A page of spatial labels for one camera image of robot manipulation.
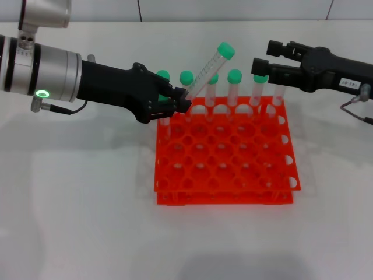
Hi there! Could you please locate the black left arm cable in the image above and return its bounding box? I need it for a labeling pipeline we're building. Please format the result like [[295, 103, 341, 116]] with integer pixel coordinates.
[[30, 97, 89, 116]]

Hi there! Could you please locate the orange test tube rack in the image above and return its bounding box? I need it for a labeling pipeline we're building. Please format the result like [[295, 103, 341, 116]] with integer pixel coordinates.
[[153, 96, 301, 207]]

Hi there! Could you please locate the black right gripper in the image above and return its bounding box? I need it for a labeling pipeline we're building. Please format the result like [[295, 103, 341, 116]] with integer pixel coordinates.
[[251, 40, 373, 102]]

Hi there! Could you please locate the dark right arm cable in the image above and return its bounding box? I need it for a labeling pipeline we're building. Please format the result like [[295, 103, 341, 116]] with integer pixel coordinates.
[[339, 83, 373, 125]]

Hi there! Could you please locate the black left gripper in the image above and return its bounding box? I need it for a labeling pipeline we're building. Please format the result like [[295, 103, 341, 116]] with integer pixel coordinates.
[[76, 59, 193, 125]]

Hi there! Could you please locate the clear test tube green cap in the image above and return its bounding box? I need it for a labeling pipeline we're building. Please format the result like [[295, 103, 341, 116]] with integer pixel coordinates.
[[156, 69, 171, 85], [186, 42, 236, 102], [249, 74, 269, 117], [227, 69, 243, 120], [157, 93, 173, 141], [203, 72, 220, 120], [179, 70, 195, 122], [269, 83, 287, 117]]

